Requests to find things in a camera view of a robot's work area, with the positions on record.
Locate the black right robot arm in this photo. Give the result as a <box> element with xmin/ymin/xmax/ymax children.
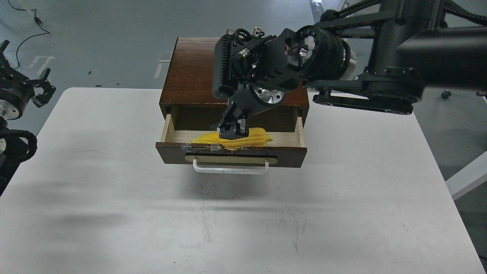
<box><xmin>211</xmin><ymin>0</ymin><xmax>487</xmax><ymax>139</ymax></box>

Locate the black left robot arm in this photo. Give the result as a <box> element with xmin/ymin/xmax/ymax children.
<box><xmin>0</xmin><ymin>40</ymin><xmax>56</xmax><ymax>194</ymax></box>

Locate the wooden drawer with white handle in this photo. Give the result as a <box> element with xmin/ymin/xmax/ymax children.
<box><xmin>155</xmin><ymin>105</ymin><xmax>309</xmax><ymax>168</ymax></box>

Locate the dark wooden cabinet box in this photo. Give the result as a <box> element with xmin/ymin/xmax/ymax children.
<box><xmin>159</xmin><ymin>37</ymin><xmax>309</xmax><ymax>132</ymax></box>

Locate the yellow toy corn cob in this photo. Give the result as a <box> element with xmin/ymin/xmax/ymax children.
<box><xmin>191</xmin><ymin>127</ymin><xmax>273</xmax><ymax>149</ymax></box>

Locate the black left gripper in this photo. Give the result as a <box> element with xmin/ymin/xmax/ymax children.
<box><xmin>0</xmin><ymin>40</ymin><xmax>56</xmax><ymax>120</ymax></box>

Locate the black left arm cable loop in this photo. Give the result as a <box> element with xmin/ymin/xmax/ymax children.
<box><xmin>0</xmin><ymin>129</ymin><xmax>38</xmax><ymax>162</ymax></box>

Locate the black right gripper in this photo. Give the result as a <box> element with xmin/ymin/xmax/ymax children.
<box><xmin>210</xmin><ymin>29</ymin><xmax>305</xmax><ymax>139</ymax></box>

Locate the black cable on floor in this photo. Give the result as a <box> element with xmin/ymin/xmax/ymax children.
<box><xmin>8</xmin><ymin>0</ymin><xmax>50</xmax><ymax>69</ymax></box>

